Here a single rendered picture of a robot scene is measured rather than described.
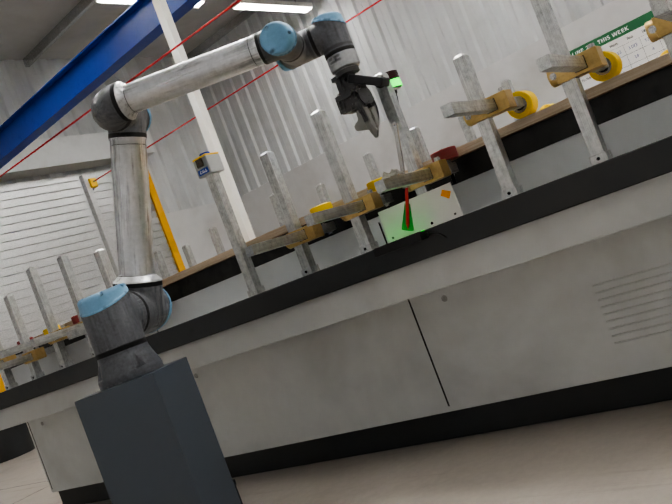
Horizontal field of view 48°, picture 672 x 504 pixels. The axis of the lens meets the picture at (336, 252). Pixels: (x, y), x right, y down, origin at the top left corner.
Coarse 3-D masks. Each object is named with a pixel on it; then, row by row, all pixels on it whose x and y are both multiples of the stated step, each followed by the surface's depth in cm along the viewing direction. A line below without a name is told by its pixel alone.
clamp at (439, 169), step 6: (438, 162) 210; (444, 162) 213; (420, 168) 214; (426, 168) 213; (432, 168) 212; (438, 168) 210; (444, 168) 211; (432, 174) 212; (438, 174) 211; (444, 174) 210; (450, 174) 213; (432, 180) 212; (438, 180) 216; (414, 186) 216; (420, 186) 215
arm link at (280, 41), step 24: (240, 48) 203; (264, 48) 200; (288, 48) 200; (168, 72) 208; (192, 72) 206; (216, 72) 206; (240, 72) 207; (96, 96) 215; (120, 96) 211; (144, 96) 210; (168, 96) 211; (96, 120) 218; (120, 120) 215
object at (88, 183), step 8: (80, 176) 472; (88, 176) 475; (88, 184) 472; (96, 184) 475; (88, 192) 470; (88, 200) 472; (96, 200) 473; (96, 208) 471; (96, 216) 471; (96, 224) 472; (104, 224) 472; (104, 232) 470; (104, 240) 471; (112, 248) 471; (112, 256) 470; (112, 264) 471
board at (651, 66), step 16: (656, 64) 191; (608, 80) 199; (624, 80) 196; (592, 96) 202; (544, 112) 210; (560, 112) 209; (512, 128) 216; (464, 144) 225; (480, 144) 222; (304, 224) 265; (256, 240) 279; (224, 256) 290; (192, 272) 302
